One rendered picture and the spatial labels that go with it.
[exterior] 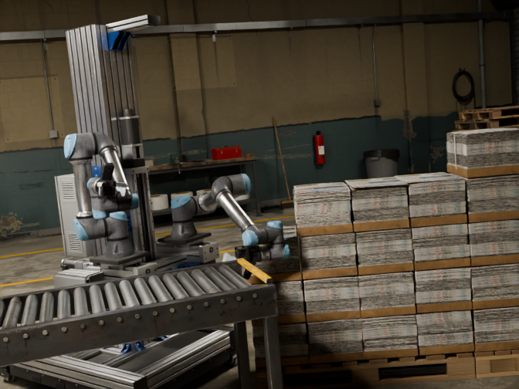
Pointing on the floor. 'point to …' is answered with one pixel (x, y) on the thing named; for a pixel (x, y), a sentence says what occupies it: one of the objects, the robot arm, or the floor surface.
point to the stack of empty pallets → (508, 120)
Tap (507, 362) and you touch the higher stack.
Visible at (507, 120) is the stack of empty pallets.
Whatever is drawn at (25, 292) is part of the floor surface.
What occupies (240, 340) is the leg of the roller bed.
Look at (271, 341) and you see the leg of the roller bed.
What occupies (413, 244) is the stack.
